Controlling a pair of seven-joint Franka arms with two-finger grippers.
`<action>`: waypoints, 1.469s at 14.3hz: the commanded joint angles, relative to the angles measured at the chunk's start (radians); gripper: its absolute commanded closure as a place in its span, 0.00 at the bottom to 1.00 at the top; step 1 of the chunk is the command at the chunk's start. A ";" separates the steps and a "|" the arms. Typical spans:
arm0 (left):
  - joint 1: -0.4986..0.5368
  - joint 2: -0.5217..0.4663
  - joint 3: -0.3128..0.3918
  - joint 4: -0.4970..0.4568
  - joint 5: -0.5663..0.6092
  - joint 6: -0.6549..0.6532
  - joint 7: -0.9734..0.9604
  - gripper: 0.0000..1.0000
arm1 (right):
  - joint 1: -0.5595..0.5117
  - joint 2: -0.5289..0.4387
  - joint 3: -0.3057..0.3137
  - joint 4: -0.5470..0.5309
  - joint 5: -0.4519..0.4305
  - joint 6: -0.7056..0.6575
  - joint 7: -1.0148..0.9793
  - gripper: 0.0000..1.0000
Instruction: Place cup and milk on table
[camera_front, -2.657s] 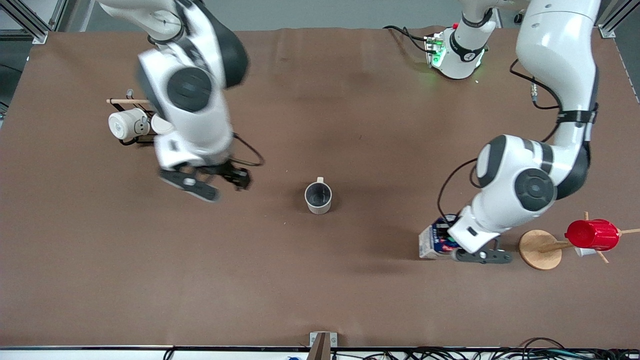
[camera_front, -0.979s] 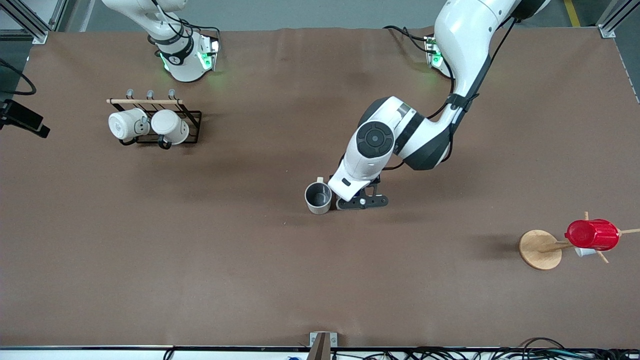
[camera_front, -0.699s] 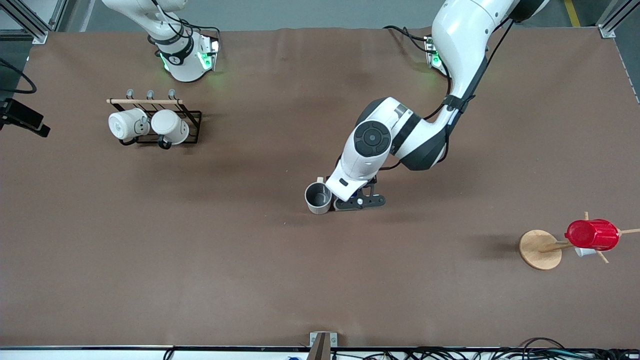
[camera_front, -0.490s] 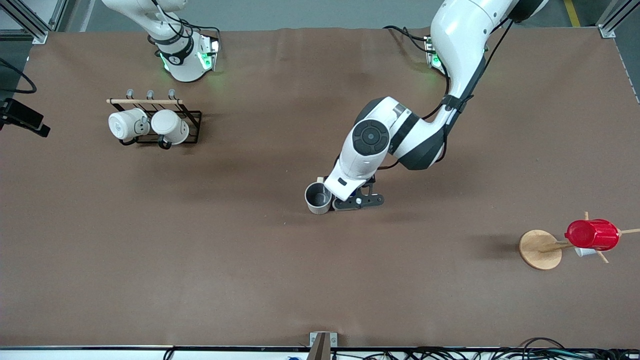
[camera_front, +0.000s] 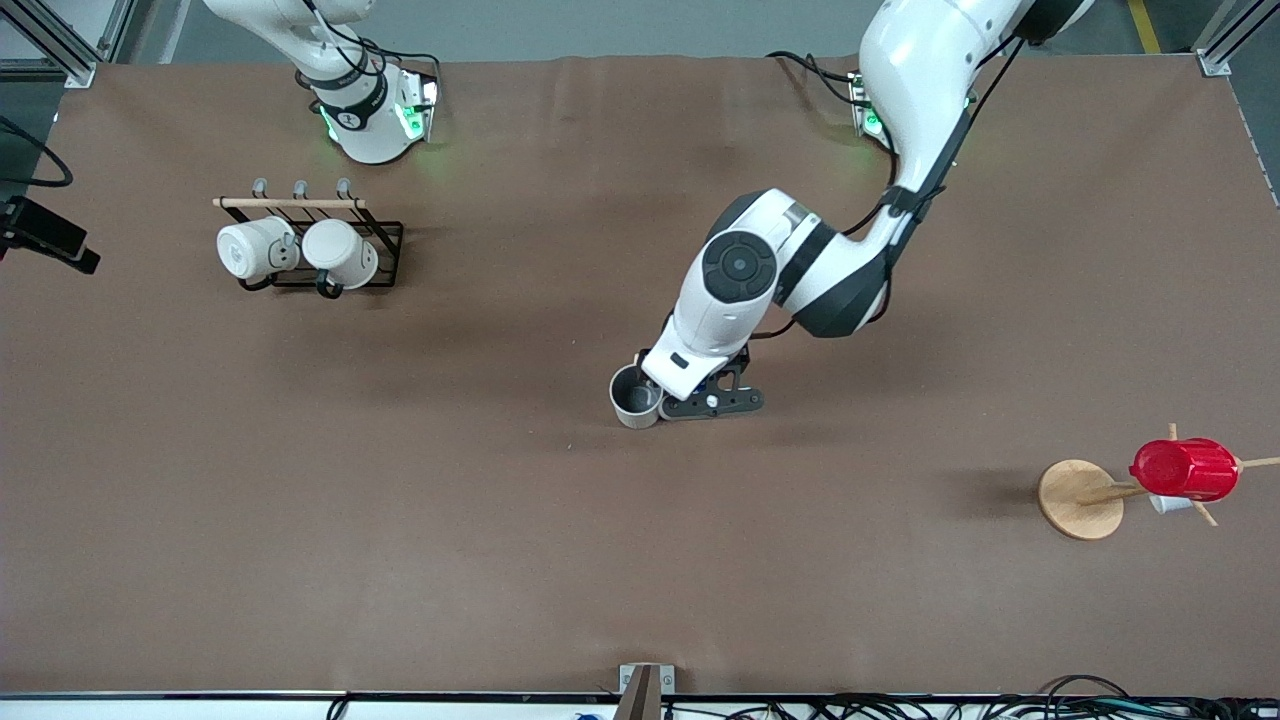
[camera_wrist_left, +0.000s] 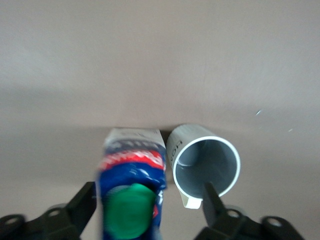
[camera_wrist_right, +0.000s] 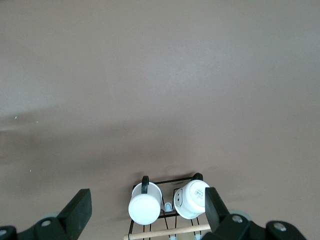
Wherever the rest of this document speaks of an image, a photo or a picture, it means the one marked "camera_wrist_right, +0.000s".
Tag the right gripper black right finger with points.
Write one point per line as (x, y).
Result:
(217, 217)

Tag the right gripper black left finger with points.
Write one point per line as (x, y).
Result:
(72, 217)

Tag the white mug with bottom label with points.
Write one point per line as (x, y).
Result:
(190, 200)

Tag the white mug with plain bottom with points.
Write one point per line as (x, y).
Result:
(144, 210)

